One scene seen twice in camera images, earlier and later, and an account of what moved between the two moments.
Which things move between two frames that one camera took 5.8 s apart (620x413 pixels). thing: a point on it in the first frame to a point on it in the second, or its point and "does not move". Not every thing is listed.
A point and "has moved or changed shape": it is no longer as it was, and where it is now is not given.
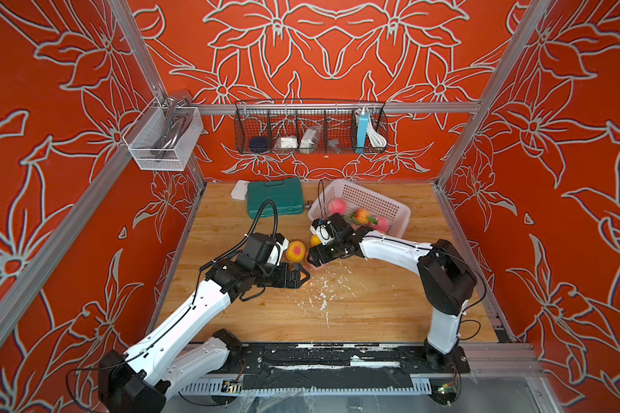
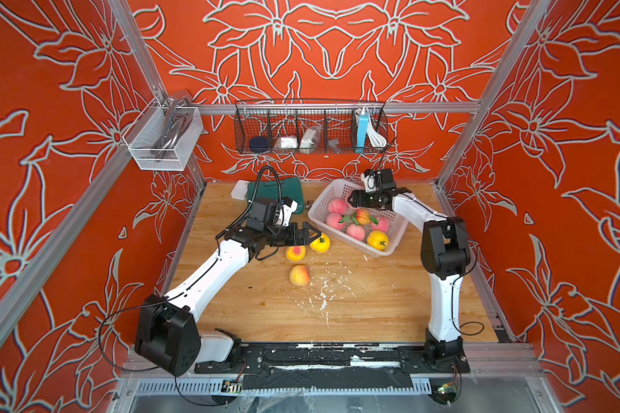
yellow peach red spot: (295, 251) does not move
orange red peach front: (362, 216) does not move
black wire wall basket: (310, 126) does not move
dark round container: (259, 144) does not move
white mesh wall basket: (163, 138) does not move
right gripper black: (322, 259) to (362, 199)
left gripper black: (284, 282) to (294, 232)
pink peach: (381, 224) has moved or changed shape
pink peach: (337, 206) does not move
